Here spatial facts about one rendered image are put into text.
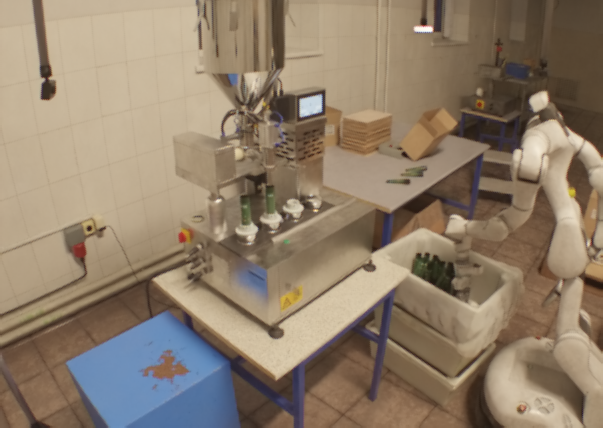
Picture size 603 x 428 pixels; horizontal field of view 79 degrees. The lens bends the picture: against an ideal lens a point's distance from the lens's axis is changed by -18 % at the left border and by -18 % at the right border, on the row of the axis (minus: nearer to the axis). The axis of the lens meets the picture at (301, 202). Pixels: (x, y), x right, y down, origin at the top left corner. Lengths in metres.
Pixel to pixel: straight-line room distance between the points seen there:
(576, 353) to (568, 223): 0.57
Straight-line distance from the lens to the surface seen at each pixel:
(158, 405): 1.54
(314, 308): 1.61
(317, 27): 3.79
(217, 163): 1.41
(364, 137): 3.07
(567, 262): 1.67
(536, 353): 2.23
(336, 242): 1.57
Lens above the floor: 1.77
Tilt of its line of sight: 25 degrees down
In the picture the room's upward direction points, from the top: straight up
